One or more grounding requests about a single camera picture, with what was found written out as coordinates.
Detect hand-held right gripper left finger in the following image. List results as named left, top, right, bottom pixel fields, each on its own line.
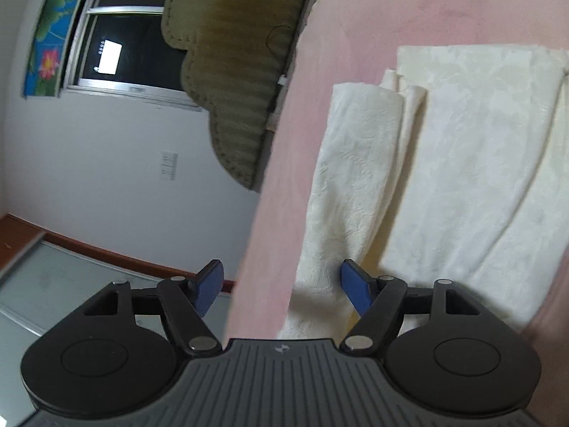
left=82, top=259, right=224, bottom=359

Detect window with metal frame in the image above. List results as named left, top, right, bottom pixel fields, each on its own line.
left=62, top=0, right=203, bottom=110

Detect cream white pants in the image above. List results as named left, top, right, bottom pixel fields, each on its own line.
left=279, top=45, right=569, bottom=339

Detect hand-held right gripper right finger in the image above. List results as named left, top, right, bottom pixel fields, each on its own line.
left=340, top=258, right=485, bottom=359

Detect pink blanket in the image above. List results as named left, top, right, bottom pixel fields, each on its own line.
left=224, top=0, right=569, bottom=427

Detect black cable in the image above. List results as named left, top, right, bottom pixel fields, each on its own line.
left=265, top=24, right=295, bottom=85

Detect white wall switch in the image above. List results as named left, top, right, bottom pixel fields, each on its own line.
left=159, top=151, right=179, bottom=181

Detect olive green padded headboard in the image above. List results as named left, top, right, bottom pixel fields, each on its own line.
left=161, top=0, right=317, bottom=193

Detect blue floral curtain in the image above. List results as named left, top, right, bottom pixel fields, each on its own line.
left=22, top=0, right=96, bottom=97

